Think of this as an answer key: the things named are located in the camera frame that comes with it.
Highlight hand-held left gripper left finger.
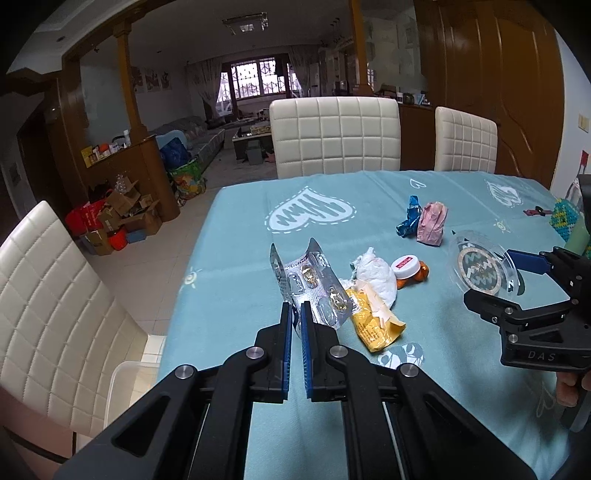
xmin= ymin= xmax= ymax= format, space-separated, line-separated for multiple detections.
xmin=53 ymin=302 xmax=295 ymax=480

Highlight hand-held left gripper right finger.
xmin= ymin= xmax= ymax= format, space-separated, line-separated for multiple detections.
xmin=300 ymin=301 xmax=522 ymax=480

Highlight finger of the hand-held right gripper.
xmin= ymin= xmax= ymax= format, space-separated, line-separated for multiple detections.
xmin=505 ymin=248 xmax=561 ymax=278
xmin=464 ymin=288 xmax=578 ymax=335

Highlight clear round plastic lid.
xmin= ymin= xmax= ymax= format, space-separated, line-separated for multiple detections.
xmin=450 ymin=229 xmax=522 ymax=296

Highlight silver blister pack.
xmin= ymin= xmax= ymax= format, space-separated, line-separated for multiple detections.
xmin=269 ymin=238 xmax=354 ymax=329

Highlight yellow paper packet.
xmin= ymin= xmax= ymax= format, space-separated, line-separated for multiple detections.
xmin=344 ymin=286 xmax=407 ymax=353

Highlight orange bottle with white cap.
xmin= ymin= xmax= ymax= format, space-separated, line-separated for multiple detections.
xmin=391 ymin=255 xmax=430 ymax=289

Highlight white tissue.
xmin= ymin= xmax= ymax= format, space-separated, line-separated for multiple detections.
xmin=349 ymin=247 xmax=398 ymax=309

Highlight pink paper wrapper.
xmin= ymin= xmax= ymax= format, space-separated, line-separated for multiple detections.
xmin=417 ymin=201 xmax=448 ymax=247

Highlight blue foil wrapper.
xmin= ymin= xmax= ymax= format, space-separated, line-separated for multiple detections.
xmin=396 ymin=195 xmax=422 ymax=237

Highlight translucent plastic bin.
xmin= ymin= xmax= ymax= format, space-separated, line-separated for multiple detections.
xmin=104 ymin=360 xmax=160 ymax=435

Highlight person's right hand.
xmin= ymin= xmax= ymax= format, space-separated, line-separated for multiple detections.
xmin=555 ymin=370 xmax=580 ymax=408

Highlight green tumbler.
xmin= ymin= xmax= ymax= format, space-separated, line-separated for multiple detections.
xmin=566 ymin=217 xmax=591 ymax=259

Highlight blue yellow beaded bag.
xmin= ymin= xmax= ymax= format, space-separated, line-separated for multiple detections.
xmin=550 ymin=198 xmax=583 ymax=243

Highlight black object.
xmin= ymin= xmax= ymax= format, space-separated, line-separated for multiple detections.
xmin=577 ymin=173 xmax=591 ymax=222

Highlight light blue printed tablecloth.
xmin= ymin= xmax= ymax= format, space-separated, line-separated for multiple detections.
xmin=157 ymin=170 xmax=591 ymax=480

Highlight white quilted dining chair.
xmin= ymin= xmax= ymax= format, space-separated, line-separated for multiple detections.
xmin=0 ymin=200 xmax=148 ymax=467
xmin=269 ymin=97 xmax=401 ymax=180
xmin=435 ymin=106 xmax=498 ymax=175

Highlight wooden door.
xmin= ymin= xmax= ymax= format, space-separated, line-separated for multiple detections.
xmin=416 ymin=0 xmax=566 ymax=190

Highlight green colourful bag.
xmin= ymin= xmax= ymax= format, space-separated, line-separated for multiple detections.
xmin=168 ymin=157 xmax=207 ymax=200

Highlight pile of cardboard boxes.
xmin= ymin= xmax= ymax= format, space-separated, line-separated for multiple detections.
xmin=83 ymin=178 xmax=164 ymax=254

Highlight coffee table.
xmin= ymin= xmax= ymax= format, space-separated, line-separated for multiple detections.
xmin=232 ymin=124 xmax=273 ymax=160

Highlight wooden partition cabinet with bottles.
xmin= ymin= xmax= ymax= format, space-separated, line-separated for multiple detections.
xmin=83 ymin=134 xmax=181 ymax=222

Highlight grey sofa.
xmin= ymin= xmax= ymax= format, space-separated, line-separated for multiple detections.
xmin=152 ymin=115 xmax=227 ymax=171

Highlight red bag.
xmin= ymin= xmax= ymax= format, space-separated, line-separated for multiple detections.
xmin=65 ymin=200 xmax=107 ymax=236

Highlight row of small bottles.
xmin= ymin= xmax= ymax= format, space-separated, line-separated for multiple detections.
xmin=81 ymin=131 xmax=132 ymax=167

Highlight barred window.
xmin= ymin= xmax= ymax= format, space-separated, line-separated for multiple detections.
xmin=229 ymin=56 xmax=289 ymax=99

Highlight ceiling lamp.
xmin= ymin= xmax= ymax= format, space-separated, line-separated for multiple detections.
xmin=222 ymin=12 xmax=269 ymax=34

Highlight wall pictures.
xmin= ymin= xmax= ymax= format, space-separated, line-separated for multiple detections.
xmin=131 ymin=68 xmax=169 ymax=92

